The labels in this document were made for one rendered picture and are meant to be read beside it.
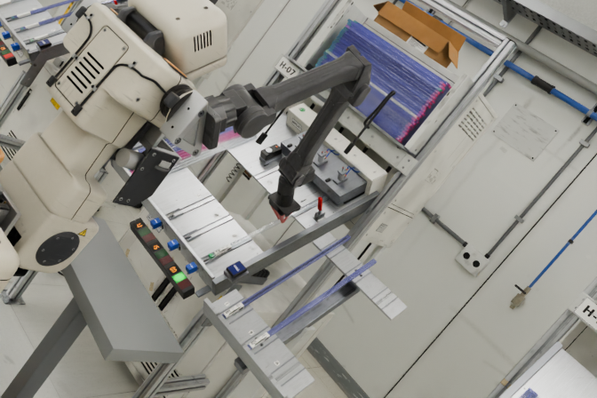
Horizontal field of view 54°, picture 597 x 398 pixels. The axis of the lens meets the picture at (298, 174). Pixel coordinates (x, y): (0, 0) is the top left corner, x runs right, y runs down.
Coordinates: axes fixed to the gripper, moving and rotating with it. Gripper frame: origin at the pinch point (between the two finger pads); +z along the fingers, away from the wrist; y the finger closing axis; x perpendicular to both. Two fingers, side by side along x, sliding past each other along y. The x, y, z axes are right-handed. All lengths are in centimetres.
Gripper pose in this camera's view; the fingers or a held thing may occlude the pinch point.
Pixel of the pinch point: (282, 218)
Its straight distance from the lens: 201.6
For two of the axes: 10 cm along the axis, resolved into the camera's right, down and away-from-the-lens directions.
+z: -1.1, 7.2, 6.9
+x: -7.7, 3.7, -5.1
